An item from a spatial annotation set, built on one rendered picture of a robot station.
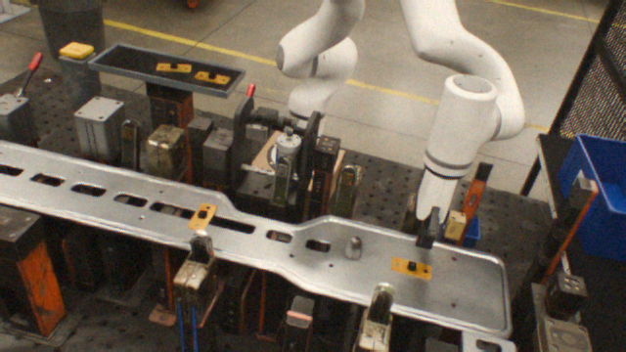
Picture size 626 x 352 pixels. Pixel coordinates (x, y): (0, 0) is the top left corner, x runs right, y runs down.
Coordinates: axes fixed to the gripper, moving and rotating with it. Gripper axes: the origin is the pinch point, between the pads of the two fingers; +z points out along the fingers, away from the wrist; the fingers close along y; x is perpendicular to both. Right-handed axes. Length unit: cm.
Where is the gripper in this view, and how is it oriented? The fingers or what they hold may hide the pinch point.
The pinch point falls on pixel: (424, 227)
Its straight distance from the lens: 102.8
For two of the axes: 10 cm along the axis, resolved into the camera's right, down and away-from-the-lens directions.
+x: 9.7, 2.2, -1.1
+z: -1.1, 7.9, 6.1
